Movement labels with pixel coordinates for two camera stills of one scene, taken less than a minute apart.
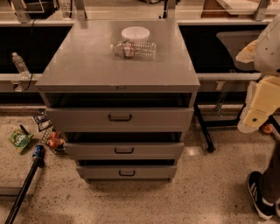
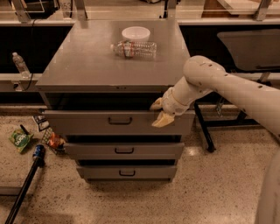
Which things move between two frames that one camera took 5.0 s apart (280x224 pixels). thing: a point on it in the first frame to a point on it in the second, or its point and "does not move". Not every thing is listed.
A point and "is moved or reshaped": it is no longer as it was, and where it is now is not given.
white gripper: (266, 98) to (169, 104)
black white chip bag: (43, 122) does not move
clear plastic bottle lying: (132, 49) does not move
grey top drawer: (121, 119) is moved or reshaped
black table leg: (209, 143) does not move
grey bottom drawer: (128, 172) does not move
